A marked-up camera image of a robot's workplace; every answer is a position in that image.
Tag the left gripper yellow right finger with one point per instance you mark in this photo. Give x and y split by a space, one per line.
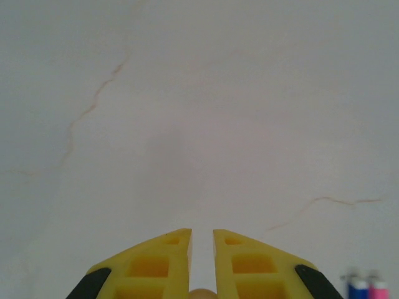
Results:
224 274

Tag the dark blue pen cap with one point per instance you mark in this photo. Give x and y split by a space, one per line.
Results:
357 291

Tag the pink pen cap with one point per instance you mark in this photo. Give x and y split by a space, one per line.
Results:
378 291

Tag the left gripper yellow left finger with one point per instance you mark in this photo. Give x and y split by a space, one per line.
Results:
177 274

